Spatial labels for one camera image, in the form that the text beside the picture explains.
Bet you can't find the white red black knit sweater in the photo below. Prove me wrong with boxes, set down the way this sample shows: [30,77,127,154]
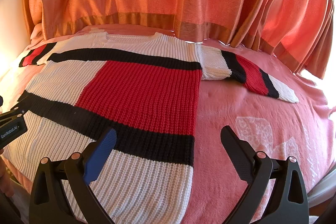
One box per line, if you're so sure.
[4,32,298,223]

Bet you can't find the person's left hand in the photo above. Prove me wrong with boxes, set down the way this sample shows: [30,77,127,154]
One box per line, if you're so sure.
[0,158,14,197]

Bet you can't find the pink floral bed blanket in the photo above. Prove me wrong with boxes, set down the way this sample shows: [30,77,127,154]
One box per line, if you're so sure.
[0,23,336,224]

